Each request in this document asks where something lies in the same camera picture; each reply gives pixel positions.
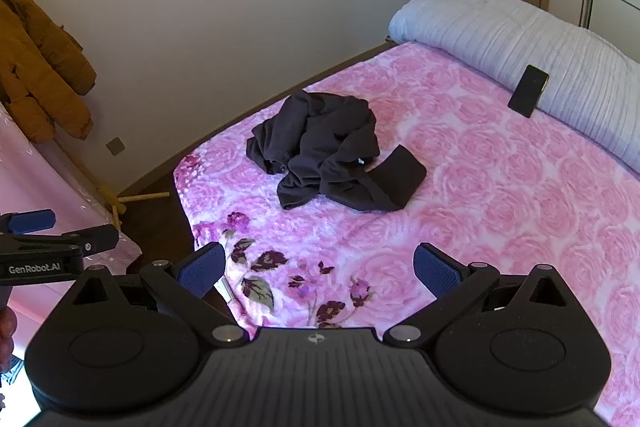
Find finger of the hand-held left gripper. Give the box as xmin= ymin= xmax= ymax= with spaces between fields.
xmin=0 ymin=224 xmax=120 ymax=258
xmin=0 ymin=209 xmax=57 ymax=236

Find dark brown pants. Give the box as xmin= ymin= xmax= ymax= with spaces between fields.
xmin=245 ymin=91 xmax=428 ymax=212

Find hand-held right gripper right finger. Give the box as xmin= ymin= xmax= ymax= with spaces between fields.
xmin=382 ymin=242 xmax=569 ymax=349

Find person's left hand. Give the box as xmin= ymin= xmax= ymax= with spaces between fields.
xmin=0 ymin=307 xmax=17 ymax=360

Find pink plastic-covered surface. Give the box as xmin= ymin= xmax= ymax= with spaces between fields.
xmin=0 ymin=99 xmax=143 ymax=308

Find black smartphone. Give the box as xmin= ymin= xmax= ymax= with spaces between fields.
xmin=507 ymin=64 xmax=550 ymax=118

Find wooden coat rack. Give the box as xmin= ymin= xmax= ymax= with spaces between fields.
xmin=55 ymin=134 xmax=171 ymax=235

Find pink floral blanket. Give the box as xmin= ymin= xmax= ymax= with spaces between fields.
xmin=172 ymin=42 xmax=640 ymax=427

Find brown padded jacket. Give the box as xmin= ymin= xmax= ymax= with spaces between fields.
xmin=0 ymin=0 xmax=97 ymax=142

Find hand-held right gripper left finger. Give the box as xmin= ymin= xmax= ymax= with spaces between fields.
xmin=72 ymin=241 xmax=250 ymax=349

